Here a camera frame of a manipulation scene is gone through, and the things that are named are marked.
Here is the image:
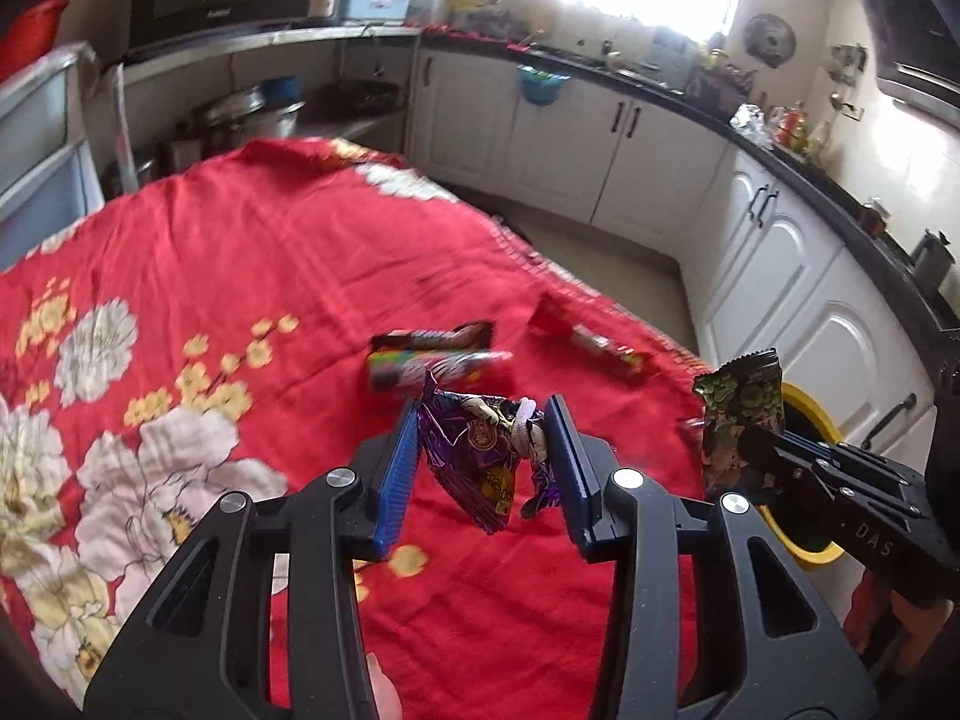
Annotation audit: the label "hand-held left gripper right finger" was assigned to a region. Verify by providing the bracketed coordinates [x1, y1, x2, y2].
[544, 392, 880, 720]

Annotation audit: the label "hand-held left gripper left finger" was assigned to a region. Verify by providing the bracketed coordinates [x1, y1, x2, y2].
[82, 396, 422, 720]

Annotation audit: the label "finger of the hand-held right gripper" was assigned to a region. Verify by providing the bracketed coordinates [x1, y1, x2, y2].
[778, 433, 921, 501]
[741, 427, 850, 524]

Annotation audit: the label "green snack packet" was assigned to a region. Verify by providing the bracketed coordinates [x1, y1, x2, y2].
[692, 348, 785, 494]

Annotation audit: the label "yellow rimmed trash bin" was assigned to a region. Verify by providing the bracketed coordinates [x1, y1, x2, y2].
[772, 381, 852, 569]

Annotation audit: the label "purple snack wrapper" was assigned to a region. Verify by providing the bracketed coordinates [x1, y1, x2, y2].
[416, 371, 557, 535]

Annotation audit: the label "colourful snack packet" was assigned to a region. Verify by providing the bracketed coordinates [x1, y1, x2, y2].
[366, 321, 512, 396]

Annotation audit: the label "red snack packet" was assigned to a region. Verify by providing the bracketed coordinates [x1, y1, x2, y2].
[528, 295, 647, 377]

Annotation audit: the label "person's right hand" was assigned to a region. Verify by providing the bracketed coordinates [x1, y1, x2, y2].
[844, 570, 960, 683]

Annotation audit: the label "person's left hand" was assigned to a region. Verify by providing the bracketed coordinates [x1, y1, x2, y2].
[366, 651, 404, 720]

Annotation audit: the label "grey metal kettle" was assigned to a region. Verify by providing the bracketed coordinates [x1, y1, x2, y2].
[908, 228, 958, 290]

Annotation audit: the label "red floral blanket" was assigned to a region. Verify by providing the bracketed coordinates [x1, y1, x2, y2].
[0, 136, 710, 713]

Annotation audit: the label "black kitchen countertop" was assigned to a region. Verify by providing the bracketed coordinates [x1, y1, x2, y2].
[420, 22, 960, 362]

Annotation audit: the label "white kitchen cabinets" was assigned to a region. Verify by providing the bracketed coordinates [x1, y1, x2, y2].
[409, 43, 947, 458]

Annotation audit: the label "cluster of condiment bottles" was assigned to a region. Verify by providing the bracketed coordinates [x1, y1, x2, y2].
[772, 97, 834, 159]

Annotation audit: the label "white plastic bag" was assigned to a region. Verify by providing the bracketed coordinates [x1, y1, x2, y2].
[728, 103, 774, 148]

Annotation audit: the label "black wok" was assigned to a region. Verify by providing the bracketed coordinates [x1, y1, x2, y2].
[322, 79, 399, 118]

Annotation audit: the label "blue hanging bin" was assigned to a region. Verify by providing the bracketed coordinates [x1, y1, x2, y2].
[517, 63, 568, 105]

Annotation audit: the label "large steel pot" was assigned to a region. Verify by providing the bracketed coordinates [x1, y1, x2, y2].
[193, 85, 305, 152]

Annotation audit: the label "blue knife block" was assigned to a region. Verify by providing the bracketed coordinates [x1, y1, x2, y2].
[648, 25, 703, 84]

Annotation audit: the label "black range hood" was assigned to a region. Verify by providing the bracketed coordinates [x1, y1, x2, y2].
[835, 0, 960, 115]

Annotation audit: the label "steel shelf rack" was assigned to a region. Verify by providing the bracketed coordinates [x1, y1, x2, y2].
[105, 21, 422, 190]

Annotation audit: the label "plastic drawer cabinet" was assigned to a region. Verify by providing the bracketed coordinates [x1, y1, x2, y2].
[0, 43, 107, 272]

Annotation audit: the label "blue dish box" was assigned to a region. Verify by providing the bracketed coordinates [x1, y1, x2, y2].
[337, 0, 418, 23]

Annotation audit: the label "red plastic basin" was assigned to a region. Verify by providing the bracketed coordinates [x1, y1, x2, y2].
[0, 0, 73, 85]

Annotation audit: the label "round wall fan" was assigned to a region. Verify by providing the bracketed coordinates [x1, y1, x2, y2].
[745, 12, 797, 62]

